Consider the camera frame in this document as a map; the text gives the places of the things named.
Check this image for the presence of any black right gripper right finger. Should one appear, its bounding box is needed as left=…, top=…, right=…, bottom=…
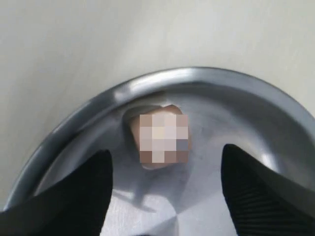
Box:
left=221, top=144, right=315, bottom=236

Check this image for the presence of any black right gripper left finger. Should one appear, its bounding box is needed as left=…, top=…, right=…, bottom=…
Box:
left=0, top=150, right=112, bottom=236

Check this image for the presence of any wooden die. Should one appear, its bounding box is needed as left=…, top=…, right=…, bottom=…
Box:
left=128, top=105, right=191, bottom=170

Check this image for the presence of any steel round bowl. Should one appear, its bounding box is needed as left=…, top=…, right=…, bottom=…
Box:
left=2, top=67, right=315, bottom=236

